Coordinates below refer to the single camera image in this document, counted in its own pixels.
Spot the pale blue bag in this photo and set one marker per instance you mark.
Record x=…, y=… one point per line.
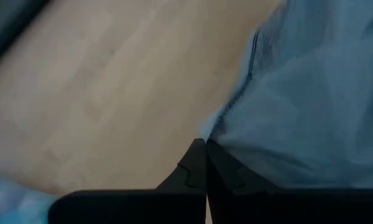
x=298, y=109

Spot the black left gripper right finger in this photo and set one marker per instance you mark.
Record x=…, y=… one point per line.
x=227, y=174

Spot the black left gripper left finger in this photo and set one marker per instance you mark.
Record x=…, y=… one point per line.
x=192, y=171

